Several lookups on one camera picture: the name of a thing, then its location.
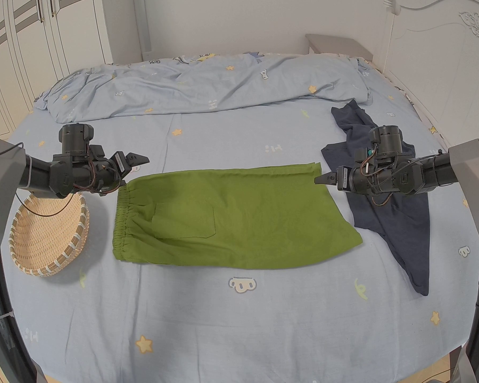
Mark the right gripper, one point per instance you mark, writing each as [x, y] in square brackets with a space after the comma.
[367, 180]

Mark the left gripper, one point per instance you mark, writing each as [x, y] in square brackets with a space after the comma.
[107, 172]

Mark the green shorts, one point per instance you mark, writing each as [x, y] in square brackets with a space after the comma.
[243, 222]

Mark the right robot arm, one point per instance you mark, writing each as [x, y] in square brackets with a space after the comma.
[471, 166]

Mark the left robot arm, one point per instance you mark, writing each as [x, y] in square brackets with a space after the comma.
[0, 182]

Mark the dark blue garment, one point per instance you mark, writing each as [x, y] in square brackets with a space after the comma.
[407, 233]

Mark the round woven basket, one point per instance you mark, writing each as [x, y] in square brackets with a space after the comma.
[40, 245]

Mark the bed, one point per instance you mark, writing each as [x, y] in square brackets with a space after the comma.
[239, 313]

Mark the pale blue quilt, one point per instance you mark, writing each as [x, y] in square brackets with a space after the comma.
[203, 86]

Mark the grey bedside table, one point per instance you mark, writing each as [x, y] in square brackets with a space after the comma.
[335, 44]

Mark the white wardrobe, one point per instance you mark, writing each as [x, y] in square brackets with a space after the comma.
[24, 54]

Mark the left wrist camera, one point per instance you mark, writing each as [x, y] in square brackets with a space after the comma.
[96, 153]

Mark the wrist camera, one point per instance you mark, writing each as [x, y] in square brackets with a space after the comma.
[361, 154]
[96, 153]

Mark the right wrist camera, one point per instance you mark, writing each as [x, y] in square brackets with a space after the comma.
[361, 154]

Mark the white wall pipe duct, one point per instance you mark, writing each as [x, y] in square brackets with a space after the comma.
[141, 14]

